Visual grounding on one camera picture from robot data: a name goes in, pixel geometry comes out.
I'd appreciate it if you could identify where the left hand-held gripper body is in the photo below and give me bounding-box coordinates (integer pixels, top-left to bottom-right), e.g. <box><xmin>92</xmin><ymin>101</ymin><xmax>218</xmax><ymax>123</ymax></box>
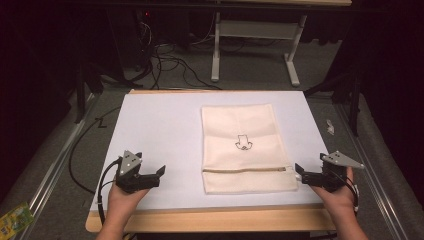
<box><xmin>114</xmin><ymin>150</ymin><xmax>156</xmax><ymax>195</ymax></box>

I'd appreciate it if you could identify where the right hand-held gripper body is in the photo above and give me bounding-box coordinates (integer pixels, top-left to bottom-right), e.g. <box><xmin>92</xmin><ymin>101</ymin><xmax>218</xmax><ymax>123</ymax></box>
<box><xmin>312</xmin><ymin>150</ymin><xmax>366</xmax><ymax>193</ymax></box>

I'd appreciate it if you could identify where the cream zippered mesh bag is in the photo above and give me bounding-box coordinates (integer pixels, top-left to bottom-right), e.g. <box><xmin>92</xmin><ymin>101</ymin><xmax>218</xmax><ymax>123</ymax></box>
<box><xmin>200</xmin><ymin>103</ymin><xmax>300</xmax><ymax>195</ymax></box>

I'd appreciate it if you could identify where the person's left hand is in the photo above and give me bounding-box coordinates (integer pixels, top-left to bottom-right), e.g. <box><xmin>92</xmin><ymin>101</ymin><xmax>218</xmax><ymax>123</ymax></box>
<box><xmin>105</xmin><ymin>180</ymin><xmax>152</xmax><ymax>222</ymax></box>

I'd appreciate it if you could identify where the person's right hand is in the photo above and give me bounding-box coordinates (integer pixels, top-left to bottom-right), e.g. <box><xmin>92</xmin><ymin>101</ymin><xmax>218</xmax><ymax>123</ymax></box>
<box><xmin>309</xmin><ymin>166</ymin><xmax>357</xmax><ymax>221</ymax></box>

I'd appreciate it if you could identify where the white table mat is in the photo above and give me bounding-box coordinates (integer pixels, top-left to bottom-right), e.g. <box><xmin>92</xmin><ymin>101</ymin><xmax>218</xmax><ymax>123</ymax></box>
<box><xmin>90</xmin><ymin>91</ymin><xmax>332</xmax><ymax>212</ymax></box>

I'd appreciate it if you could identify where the black stand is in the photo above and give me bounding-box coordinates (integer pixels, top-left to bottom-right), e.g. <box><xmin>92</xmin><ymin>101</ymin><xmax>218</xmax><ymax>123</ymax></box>
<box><xmin>303</xmin><ymin>68</ymin><xmax>364</xmax><ymax>137</ymax></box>
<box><xmin>73</xmin><ymin>61</ymin><xmax>105</xmax><ymax>125</ymax></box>

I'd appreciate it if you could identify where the green printed packet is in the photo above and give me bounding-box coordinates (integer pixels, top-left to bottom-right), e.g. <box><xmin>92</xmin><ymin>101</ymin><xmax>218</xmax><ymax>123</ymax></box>
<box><xmin>0</xmin><ymin>201</ymin><xmax>35</xmax><ymax>240</ymax></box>

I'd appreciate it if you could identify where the black computer tower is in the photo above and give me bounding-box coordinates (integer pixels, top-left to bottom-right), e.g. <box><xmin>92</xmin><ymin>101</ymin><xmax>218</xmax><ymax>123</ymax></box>
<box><xmin>108</xmin><ymin>8</ymin><xmax>153</xmax><ymax>73</ymax></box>

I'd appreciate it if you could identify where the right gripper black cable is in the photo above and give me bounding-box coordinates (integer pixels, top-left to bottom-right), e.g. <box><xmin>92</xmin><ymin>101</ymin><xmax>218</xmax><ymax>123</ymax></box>
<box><xmin>343</xmin><ymin>174</ymin><xmax>360</xmax><ymax>214</ymax></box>

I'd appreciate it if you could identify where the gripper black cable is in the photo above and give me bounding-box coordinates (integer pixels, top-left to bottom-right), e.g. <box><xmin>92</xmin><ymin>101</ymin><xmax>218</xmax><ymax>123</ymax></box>
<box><xmin>96</xmin><ymin>157</ymin><xmax>123</xmax><ymax>225</ymax></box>
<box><xmin>343</xmin><ymin>174</ymin><xmax>360</xmax><ymax>214</ymax></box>

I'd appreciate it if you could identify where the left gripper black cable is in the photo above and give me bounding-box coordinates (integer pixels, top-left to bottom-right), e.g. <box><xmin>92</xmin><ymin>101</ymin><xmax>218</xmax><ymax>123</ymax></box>
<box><xmin>96</xmin><ymin>157</ymin><xmax>123</xmax><ymax>225</ymax></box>

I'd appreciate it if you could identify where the metal floor rail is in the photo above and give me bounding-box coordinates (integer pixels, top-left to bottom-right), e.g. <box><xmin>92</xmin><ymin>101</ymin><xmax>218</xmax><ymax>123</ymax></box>
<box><xmin>14</xmin><ymin>93</ymin><xmax>101</xmax><ymax>240</ymax></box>
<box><xmin>336</xmin><ymin>103</ymin><xmax>409</xmax><ymax>240</ymax></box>

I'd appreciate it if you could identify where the black floor cable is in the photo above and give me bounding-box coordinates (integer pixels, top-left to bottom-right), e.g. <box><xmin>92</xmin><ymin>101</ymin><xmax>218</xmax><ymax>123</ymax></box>
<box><xmin>67</xmin><ymin>106</ymin><xmax>122</xmax><ymax>195</ymax></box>

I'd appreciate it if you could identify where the bundle of black cables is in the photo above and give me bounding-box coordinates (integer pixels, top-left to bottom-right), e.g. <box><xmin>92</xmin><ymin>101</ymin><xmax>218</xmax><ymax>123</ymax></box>
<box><xmin>134</xmin><ymin>19</ymin><xmax>223</xmax><ymax>91</ymax></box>

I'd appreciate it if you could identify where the white metal desk frame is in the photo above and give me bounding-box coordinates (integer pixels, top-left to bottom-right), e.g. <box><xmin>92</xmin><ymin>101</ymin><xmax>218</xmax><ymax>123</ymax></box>
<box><xmin>210</xmin><ymin>0</ymin><xmax>353</xmax><ymax>88</ymax></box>

